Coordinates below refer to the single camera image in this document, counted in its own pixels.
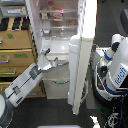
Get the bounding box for grey cable loops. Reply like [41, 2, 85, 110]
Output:
[87, 43, 100, 68]

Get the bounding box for grey box on cabinet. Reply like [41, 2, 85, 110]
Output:
[0, 6, 27, 17]

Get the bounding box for wooden drawer cabinet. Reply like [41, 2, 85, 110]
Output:
[0, 16, 46, 99]

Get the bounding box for middle fridge drawer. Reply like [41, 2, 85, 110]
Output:
[49, 57, 71, 81]

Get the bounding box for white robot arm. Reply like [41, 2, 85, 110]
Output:
[0, 49, 58, 128]

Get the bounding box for fridge drawer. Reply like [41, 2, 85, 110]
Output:
[49, 57, 71, 81]
[43, 79, 69, 99]

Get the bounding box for white refrigerator body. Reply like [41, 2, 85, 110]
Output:
[25, 0, 79, 99]

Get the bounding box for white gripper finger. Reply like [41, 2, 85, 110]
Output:
[51, 57, 58, 67]
[41, 48, 50, 56]

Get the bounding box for white fridge door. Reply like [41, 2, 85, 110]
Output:
[68, 0, 97, 115]

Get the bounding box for bottom fridge drawer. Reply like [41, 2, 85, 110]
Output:
[43, 79, 69, 99]

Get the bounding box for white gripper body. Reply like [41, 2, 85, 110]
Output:
[37, 54, 52, 71]

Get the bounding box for fridge interior shelves with food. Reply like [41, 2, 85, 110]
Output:
[36, 0, 78, 54]

